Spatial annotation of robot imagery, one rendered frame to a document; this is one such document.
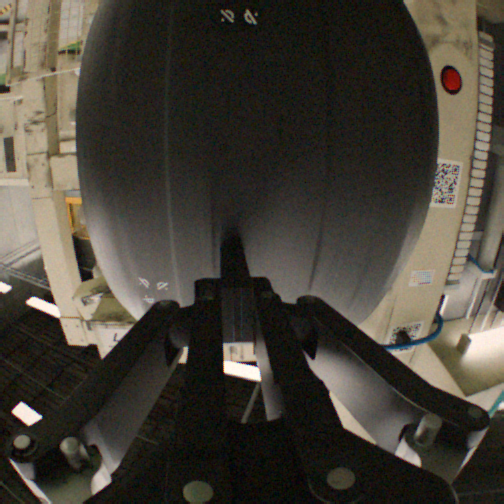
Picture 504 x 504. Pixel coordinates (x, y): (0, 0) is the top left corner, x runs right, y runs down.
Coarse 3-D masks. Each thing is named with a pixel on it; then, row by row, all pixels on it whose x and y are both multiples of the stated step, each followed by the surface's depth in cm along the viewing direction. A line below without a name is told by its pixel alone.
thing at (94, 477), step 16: (64, 448) 6; (80, 448) 6; (64, 464) 6; (80, 464) 6; (96, 464) 6; (32, 480) 5; (48, 480) 5; (64, 480) 5; (80, 480) 5; (96, 480) 6; (48, 496) 5; (64, 496) 5; (80, 496) 5
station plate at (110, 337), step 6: (102, 330) 78; (108, 330) 78; (114, 330) 78; (120, 330) 78; (126, 330) 78; (102, 336) 79; (108, 336) 79; (114, 336) 79; (120, 336) 79; (102, 342) 80; (108, 342) 80; (114, 342) 80; (108, 348) 80
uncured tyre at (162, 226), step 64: (128, 0) 16; (192, 0) 16; (256, 0) 16; (320, 0) 17; (384, 0) 18; (128, 64) 17; (192, 64) 17; (256, 64) 17; (320, 64) 17; (384, 64) 18; (128, 128) 18; (192, 128) 18; (256, 128) 18; (320, 128) 18; (384, 128) 19; (128, 192) 19; (192, 192) 19; (256, 192) 20; (320, 192) 20; (384, 192) 20; (128, 256) 22; (192, 256) 21; (256, 256) 22; (320, 256) 22; (384, 256) 23
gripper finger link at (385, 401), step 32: (320, 320) 12; (320, 352) 12; (352, 352) 10; (384, 352) 10; (352, 384) 10; (384, 384) 8; (416, 384) 8; (384, 416) 8; (416, 416) 7; (448, 416) 7; (480, 416) 6; (384, 448) 8
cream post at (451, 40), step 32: (416, 0) 31; (448, 0) 30; (448, 32) 32; (448, 64) 35; (448, 96) 37; (448, 128) 39; (448, 224) 45; (416, 256) 47; (448, 256) 48; (416, 288) 49; (384, 320) 51; (416, 320) 52; (416, 352) 56; (352, 416) 63
